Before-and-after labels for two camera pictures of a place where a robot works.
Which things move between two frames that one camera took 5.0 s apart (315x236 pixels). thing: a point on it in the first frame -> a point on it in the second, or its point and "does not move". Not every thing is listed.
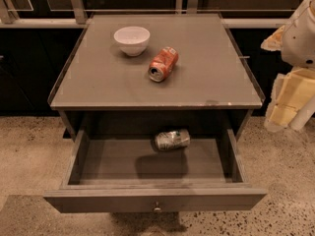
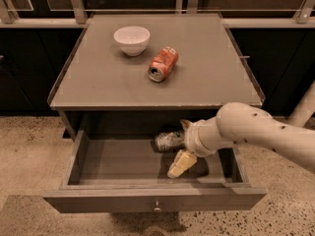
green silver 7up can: (167, 141) does not move
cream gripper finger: (279, 116) -> (185, 123)
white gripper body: (301, 41) -> (191, 138)
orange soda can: (163, 62) does not move
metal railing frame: (184, 4) does not move
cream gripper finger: (274, 42) -> (183, 161)
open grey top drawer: (125, 171) does not move
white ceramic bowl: (132, 39) does not move
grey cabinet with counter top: (210, 91) does not move
